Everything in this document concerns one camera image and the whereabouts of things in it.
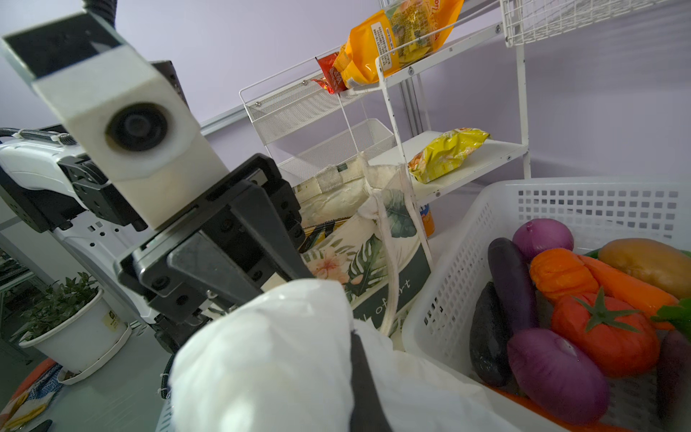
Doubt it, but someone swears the orange Fanta soda can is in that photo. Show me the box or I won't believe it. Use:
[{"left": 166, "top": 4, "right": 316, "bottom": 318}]
[{"left": 419, "top": 204, "right": 435, "bottom": 237}]

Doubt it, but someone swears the purple toy onion back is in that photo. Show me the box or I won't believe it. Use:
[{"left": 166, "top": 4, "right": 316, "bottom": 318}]
[{"left": 512, "top": 219, "right": 575, "bottom": 262}]

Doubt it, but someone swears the potted green plant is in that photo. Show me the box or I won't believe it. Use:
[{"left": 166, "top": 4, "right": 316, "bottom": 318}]
[{"left": 19, "top": 272, "right": 132, "bottom": 385}]

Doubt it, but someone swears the yellow-green corn chips bag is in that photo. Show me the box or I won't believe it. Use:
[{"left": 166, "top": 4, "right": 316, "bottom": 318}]
[{"left": 408, "top": 128, "right": 491, "bottom": 184}]

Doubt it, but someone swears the orange toy pumpkin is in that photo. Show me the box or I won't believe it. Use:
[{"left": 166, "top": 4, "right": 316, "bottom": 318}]
[{"left": 529, "top": 248, "right": 600, "bottom": 302}]

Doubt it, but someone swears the white plastic grocery bag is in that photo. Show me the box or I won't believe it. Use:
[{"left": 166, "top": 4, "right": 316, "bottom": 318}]
[{"left": 170, "top": 279, "right": 511, "bottom": 431}]

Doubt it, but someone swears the toy carrot front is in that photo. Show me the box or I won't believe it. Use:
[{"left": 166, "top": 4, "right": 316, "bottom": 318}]
[{"left": 486, "top": 385, "right": 633, "bottom": 432}]

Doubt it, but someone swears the black yellow Lays chips bag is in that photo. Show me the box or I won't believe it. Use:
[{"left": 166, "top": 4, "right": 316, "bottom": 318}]
[{"left": 299, "top": 217, "right": 349, "bottom": 254}]

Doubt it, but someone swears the dark purple toy eggplant right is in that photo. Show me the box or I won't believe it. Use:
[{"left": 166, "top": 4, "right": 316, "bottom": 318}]
[{"left": 656, "top": 330, "right": 690, "bottom": 430}]

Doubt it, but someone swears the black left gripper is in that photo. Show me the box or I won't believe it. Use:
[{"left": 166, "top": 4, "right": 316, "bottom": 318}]
[{"left": 114, "top": 154, "right": 311, "bottom": 323}]

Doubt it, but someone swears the brown toy potato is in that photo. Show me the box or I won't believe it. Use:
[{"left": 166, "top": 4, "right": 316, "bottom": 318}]
[{"left": 599, "top": 239, "right": 690, "bottom": 299}]

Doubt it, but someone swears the purple toy onion front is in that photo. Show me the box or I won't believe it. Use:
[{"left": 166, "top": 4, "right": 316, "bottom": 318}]
[{"left": 507, "top": 329, "right": 610, "bottom": 426}]

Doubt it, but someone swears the red toy tomato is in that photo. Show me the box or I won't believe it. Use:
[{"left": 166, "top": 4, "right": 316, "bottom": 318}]
[{"left": 551, "top": 291, "right": 660, "bottom": 378}]

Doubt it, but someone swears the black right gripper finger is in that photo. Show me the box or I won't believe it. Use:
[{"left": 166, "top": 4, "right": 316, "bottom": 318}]
[{"left": 349, "top": 331, "right": 392, "bottom": 432}]

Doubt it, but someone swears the canvas floral tote bag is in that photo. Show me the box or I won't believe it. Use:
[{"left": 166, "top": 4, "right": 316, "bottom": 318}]
[{"left": 293, "top": 154, "right": 433, "bottom": 337}]

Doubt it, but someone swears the colourful cloth on floor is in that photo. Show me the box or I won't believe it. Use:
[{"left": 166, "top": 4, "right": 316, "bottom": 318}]
[{"left": 1, "top": 358, "right": 63, "bottom": 431}]

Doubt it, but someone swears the toy carrot back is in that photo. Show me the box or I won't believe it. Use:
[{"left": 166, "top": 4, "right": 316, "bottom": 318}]
[{"left": 577, "top": 255, "right": 679, "bottom": 319}]

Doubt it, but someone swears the white wire wall basket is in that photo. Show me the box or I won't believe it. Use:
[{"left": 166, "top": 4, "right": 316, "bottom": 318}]
[{"left": 500, "top": 0, "right": 665, "bottom": 48}]

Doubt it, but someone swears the dark toy eggplant small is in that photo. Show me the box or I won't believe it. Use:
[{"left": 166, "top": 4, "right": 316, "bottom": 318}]
[{"left": 469, "top": 282, "right": 512, "bottom": 387}]

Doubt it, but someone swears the white mesh wall shelf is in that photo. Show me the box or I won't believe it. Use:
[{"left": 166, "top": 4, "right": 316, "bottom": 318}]
[{"left": 239, "top": 50, "right": 396, "bottom": 186}]

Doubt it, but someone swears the white three-tier shelf rack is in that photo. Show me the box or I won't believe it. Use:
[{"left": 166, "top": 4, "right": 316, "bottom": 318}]
[{"left": 328, "top": 0, "right": 533, "bottom": 209}]

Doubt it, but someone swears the orange-yellow snack bag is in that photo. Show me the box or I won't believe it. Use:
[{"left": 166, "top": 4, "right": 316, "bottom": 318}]
[{"left": 334, "top": 0, "right": 464, "bottom": 88}]

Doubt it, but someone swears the purple toy onion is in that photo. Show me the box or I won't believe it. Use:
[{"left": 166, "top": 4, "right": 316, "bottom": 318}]
[
  {"left": 507, "top": 329, "right": 610, "bottom": 426},
  {"left": 512, "top": 219, "right": 575, "bottom": 262}
]

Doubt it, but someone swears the white plastic vegetable basket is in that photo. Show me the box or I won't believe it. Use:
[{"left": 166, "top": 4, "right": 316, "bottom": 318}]
[{"left": 401, "top": 176, "right": 691, "bottom": 432}]

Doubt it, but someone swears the toy carrot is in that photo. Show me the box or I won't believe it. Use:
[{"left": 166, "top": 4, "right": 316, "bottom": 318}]
[
  {"left": 577, "top": 255, "right": 679, "bottom": 319},
  {"left": 486, "top": 385, "right": 633, "bottom": 432}
]

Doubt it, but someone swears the long purple toy eggplant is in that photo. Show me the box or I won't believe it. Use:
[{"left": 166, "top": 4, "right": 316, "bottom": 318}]
[{"left": 488, "top": 238, "right": 539, "bottom": 334}]

